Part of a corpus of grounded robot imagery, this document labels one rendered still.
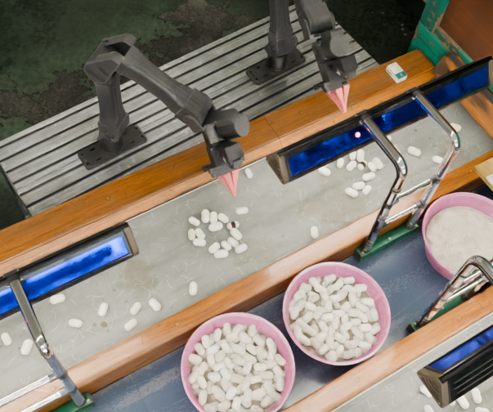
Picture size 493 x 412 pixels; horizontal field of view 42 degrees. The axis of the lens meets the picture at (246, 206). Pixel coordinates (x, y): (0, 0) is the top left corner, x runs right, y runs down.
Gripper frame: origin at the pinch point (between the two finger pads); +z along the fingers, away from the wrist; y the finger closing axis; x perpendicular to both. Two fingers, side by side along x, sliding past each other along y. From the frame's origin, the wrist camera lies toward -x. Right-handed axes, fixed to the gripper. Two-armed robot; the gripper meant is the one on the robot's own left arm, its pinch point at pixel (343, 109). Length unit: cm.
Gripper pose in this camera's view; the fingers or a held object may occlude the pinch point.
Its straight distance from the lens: 183.6
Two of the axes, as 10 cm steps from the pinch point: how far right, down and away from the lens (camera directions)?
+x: -3.7, -1.1, 9.2
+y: 8.6, -4.1, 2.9
